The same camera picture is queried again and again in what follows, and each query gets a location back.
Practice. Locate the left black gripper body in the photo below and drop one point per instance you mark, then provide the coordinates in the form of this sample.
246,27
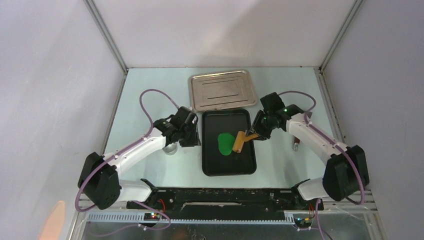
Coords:
189,137

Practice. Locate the wooden dough roller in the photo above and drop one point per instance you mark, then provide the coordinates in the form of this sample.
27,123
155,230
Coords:
242,138

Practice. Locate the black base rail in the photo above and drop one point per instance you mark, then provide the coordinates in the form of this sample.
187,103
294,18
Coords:
229,204

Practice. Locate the black plastic tray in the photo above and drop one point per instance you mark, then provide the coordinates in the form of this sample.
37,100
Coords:
219,129

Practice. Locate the green dough piece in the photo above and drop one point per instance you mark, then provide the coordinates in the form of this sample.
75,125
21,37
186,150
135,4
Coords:
225,143

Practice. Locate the metal scraper with wooden handle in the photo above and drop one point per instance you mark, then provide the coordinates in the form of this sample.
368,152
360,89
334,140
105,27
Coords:
295,141

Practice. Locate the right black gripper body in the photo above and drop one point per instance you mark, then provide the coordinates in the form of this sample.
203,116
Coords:
262,125

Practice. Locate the silver metal tray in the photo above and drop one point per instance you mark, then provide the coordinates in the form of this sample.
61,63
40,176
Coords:
221,90

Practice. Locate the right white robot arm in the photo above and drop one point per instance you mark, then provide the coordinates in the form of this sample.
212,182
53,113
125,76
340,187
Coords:
346,170

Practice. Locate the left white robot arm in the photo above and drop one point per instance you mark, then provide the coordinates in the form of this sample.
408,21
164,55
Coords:
100,178

